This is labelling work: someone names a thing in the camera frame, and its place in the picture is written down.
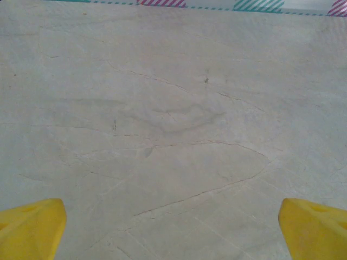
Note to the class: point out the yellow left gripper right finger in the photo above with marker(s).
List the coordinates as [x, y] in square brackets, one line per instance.
[317, 233]

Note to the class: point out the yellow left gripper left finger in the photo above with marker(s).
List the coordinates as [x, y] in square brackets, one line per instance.
[29, 230]

